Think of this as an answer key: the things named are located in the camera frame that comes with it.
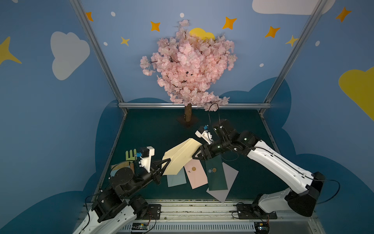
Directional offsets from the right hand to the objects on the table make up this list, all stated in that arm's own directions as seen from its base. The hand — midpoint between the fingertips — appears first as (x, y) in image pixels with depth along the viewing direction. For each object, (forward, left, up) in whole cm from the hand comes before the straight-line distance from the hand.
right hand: (198, 154), depth 68 cm
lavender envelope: (+2, -22, -28) cm, 35 cm away
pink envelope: (0, 0, -27) cm, 27 cm away
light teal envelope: (-4, +13, -27) cm, 30 cm away
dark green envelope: (-2, -13, -27) cm, 30 cm away
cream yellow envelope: (-3, +8, +4) cm, 9 cm away
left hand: (-5, +12, +5) cm, 14 cm away
